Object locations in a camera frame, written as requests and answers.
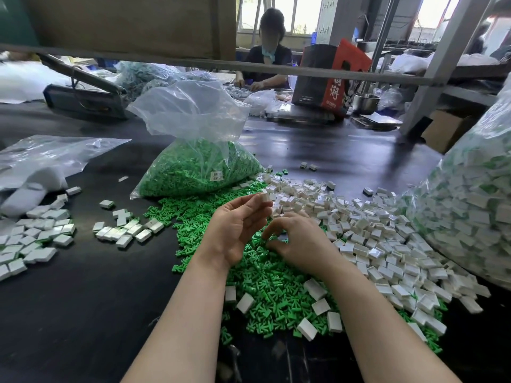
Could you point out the white bags on shelf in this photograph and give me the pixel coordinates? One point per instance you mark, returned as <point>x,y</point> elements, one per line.
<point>441,63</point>

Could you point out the brown board panel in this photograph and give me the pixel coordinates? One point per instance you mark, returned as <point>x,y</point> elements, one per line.
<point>120,24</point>

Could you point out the white paper sheets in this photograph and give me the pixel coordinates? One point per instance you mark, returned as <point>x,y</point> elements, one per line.
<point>377,120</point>

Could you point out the black and red box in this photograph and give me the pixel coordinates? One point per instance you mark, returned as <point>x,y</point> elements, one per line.
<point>327,81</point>

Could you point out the black table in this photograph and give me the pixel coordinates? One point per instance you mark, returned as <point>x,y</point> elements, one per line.
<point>80,324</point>

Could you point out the metal bowl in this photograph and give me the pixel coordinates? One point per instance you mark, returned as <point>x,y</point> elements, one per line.
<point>367,103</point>

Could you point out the cardboard box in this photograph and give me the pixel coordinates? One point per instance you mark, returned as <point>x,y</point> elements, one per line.
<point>449,131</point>

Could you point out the empty clear plastic bag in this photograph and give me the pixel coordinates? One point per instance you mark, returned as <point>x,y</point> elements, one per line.
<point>52,154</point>

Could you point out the clear bag of pale parts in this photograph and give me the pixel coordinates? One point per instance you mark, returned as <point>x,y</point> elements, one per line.
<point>158,77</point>

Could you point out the person's left forearm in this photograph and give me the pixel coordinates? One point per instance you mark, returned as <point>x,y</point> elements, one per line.
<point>177,340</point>

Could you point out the person's right hand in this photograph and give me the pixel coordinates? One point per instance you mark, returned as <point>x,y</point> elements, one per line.
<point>307,245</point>

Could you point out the pile of assembled white pieces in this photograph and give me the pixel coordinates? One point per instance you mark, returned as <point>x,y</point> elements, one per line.
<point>38,237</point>

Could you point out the pile of green parts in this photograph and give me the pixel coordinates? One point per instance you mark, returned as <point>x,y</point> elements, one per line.
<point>193,223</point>

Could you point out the crumpled white plastic bag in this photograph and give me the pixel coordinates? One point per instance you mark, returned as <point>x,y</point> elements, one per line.
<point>263,101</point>

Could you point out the person's left hand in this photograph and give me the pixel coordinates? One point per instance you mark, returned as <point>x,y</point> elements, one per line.
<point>233,231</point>

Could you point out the grey metal shelf frame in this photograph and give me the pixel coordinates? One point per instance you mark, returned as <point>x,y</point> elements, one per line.
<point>160,61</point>

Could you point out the large bag of white caps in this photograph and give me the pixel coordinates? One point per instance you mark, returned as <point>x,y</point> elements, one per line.
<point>487,201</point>

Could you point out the person's right forearm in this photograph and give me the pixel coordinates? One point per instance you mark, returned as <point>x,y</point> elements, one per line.
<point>391,342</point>

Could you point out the white plastic sheet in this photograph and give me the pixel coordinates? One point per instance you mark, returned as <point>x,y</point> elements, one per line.
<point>32,80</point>

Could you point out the pile of white plastic caps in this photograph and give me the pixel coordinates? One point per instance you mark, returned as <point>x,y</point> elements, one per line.
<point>405,241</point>

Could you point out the bag of green clips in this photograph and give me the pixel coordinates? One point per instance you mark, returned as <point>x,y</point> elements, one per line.
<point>203,166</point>

